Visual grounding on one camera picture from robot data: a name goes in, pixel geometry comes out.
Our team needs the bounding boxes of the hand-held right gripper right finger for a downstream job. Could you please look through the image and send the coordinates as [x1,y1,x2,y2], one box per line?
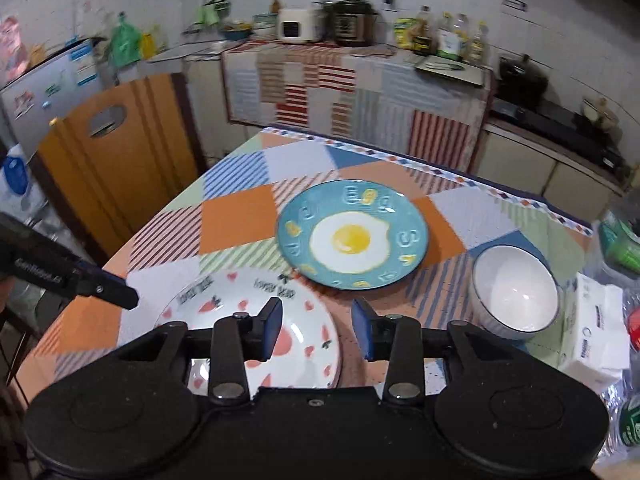
[350,299,521,407]

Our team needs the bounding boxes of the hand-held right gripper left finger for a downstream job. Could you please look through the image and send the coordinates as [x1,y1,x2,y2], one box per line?
[119,297,284,407]

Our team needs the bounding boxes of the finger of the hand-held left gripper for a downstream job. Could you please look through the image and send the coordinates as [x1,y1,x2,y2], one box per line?
[75,265,140,309]

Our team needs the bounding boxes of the white plate with pink hearts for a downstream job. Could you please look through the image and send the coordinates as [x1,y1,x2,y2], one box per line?
[152,269,342,391]

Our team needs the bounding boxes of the blue fried egg plate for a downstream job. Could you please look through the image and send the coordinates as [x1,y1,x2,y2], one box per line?
[276,179,430,290]

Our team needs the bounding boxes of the grey ribbed bowl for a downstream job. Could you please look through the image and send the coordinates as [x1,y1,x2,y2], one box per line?
[471,245,561,340]

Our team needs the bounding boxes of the blue water jug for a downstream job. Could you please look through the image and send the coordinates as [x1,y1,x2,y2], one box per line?
[0,144,37,197]

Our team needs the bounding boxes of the patchwork tablecloth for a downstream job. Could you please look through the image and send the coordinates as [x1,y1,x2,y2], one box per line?
[17,127,596,411]

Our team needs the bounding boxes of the orange wooden chair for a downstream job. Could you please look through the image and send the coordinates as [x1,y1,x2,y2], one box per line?
[37,72,207,261]

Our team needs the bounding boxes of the grey refrigerator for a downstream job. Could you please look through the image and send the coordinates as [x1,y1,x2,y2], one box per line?
[0,37,108,161]

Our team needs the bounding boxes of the white tissue pack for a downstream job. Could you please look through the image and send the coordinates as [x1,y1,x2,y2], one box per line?
[560,272,632,386]

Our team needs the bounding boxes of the green plastic bag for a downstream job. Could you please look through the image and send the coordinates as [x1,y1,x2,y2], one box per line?
[107,12,144,69]

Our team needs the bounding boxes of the patchwork counter curtain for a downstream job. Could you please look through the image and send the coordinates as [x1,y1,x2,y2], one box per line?
[221,42,493,172]

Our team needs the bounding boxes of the cream lower cabinets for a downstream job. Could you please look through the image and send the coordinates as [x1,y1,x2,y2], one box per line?
[472,124,626,208]

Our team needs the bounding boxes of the green packets basket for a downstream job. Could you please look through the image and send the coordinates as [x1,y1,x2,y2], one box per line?
[596,209,640,282]

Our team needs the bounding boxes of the grey cutting board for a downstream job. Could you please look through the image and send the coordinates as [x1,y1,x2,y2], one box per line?
[414,55,487,87]

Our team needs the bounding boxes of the blue bowl with food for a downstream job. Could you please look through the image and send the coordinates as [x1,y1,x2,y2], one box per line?
[219,21,254,41]

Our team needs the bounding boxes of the black gas stove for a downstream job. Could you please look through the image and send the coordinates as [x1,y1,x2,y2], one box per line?
[489,97,627,172]

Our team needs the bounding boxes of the green label bottle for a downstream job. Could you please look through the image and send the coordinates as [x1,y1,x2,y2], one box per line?
[619,404,640,452]

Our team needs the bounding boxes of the black wok with lid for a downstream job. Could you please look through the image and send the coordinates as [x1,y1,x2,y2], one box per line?
[499,53,549,107]

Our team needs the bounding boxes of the yellow food packet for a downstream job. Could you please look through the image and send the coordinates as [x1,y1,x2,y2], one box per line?
[393,17,418,50]

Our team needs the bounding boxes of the white enamel pot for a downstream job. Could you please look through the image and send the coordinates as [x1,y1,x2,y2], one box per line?
[252,12,279,39]

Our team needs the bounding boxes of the dark oil bottle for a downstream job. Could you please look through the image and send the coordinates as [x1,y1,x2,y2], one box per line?
[414,6,435,56]

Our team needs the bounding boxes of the white rice cooker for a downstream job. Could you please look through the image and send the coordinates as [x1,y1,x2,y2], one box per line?
[277,7,324,44]

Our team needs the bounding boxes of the black pressure cooker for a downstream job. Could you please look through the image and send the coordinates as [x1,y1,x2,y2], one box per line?
[331,0,379,47]

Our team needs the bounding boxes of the cream ceramic pot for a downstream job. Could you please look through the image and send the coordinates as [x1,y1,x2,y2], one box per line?
[581,97,619,132]

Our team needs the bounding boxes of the wall poster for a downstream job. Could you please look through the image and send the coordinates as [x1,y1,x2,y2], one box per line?
[0,14,29,87]

